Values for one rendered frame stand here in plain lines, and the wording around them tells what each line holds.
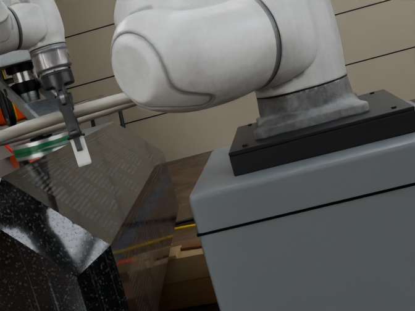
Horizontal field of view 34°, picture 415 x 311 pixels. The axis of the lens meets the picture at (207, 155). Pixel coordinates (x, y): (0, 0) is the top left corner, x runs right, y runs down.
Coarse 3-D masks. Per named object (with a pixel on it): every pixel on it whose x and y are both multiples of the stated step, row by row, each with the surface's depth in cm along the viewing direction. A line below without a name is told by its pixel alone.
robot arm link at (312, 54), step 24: (264, 0) 101; (288, 0) 102; (312, 0) 105; (288, 24) 101; (312, 24) 105; (336, 24) 109; (288, 48) 102; (312, 48) 104; (336, 48) 108; (288, 72) 104; (312, 72) 106; (336, 72) 108; (264, 96) 110
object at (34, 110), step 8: (0, 80) 256; (8, 80) 262; (40, 80) 248; (0, 88) 261; (8, 88) 244; (40, 88) 248; (8, 96) 248; (16, 96) 233; (48, 96) 239; (16, 104) 237; (24, 104) 223; (32, 104) 237; (40, 104) 235; (48, 104) 234; (56, 104) 231; (24, 112) 226; (32, 112) 214; (40, 112) 227; (48, 112) 226; (64, 128) 210
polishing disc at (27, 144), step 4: (60, 132) 252; (64, 132) 245; (52, 136) 240; (56, 136) 241; (60, 136) 242; (28, 140) 257; (36, 140) 243; (40, 140) 238; (44, 140) 239; (48, 140) 239; (16, 144) 251; (20, 144) 244; (24, 144) 239; (28, 144) 239; (32, 144) 238; (36, 144) 238; (16, 148) 242; (20, 148) 240
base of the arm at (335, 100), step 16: (336, 80) 108; (288, 96) 107; (304, 96) 106; (320, 96) 106; (336, 96) 107; (352, 96) 110; (272, 112) 109; (288, 112) 108; (304, 112) 107; (320, 112) 106; (336, 112) 106; (352, 112) 105; (256, 128) 109; (272, 128) 107; (288, 128) 107
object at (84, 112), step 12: (108, 96) 168; (120, 96) 169; (84, 108) 165; (96, 108) 166; (108, 108) 168; (120, 108) 207; (36, 120) 165; (48, 120) 164; (60, 120) 164; (84, 120) 210; (0, 132) 170; (12, 132) 167; (24, 132) 166; (36, 132) 204; (48, 132) 207; (0, 144) 189
